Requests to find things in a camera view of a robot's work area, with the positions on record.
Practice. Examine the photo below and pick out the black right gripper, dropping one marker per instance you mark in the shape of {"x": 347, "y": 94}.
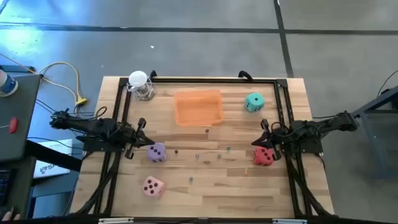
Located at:
{"x": 280, "y": 138}

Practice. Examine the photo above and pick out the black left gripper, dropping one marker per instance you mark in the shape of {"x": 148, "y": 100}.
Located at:
{"x": 127, "y": 137}

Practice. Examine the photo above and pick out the large red foam die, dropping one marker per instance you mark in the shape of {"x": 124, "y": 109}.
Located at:
{"x": 263, "y": 157}

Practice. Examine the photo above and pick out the large purple foam die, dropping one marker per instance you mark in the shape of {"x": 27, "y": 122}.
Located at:
{"x": 156, "y": 152}

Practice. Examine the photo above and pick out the large teal foam die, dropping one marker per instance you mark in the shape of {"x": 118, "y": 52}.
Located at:
{"x": 255, "y": 102}

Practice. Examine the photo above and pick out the large pink foam die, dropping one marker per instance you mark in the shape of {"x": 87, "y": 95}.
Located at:
{"x": 153, "y": 187}

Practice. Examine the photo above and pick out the orange translucent plastic bin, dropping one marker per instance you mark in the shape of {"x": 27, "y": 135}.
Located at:
{"x": 199, "y": 109}

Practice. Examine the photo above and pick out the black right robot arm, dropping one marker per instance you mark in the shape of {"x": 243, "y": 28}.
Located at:
{"x": 314, "y": 130}

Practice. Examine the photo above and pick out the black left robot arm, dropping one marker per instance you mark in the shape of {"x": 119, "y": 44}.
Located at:
{"x": 99, "y": 129}

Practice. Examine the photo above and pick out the white mushroom-shaped lamp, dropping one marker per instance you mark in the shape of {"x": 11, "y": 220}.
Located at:
{"x": 138, "y": 78}

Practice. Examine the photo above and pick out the black diagonal bar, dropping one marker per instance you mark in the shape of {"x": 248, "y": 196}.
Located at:
{"x": 53, "y": 155}

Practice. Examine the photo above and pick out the white printed cardboard box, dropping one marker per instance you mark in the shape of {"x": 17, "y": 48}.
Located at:
{"x": 46, "y": 169}

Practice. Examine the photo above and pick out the grey-blue metal stand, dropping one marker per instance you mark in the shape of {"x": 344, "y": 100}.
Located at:
{"x": 376, "y": 101}

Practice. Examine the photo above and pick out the dark grey cabinet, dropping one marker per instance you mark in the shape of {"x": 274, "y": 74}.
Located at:
{"x": 21, "y": 109}

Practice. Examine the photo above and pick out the dark desk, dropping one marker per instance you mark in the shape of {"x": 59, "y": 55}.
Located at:
{"x": 21, "y": 186}

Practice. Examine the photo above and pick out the red button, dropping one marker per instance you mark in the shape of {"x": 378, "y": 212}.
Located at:
{"x": 13, "y": 125}

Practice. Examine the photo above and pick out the backlit keyboard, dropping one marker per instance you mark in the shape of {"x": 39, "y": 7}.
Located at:
{"x": 3, "y": 186}

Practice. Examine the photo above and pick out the white bottle with blue label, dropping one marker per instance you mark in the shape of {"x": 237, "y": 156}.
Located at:
{"x": 7, "y": 85}

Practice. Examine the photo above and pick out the person's hand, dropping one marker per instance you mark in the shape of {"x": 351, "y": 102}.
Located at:
{"x": 10, "y": 215}

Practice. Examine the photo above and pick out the grey metal bracket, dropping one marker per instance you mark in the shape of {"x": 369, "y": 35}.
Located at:
{"x": 116, "y": 221}
{"x": 289, "y": 221}

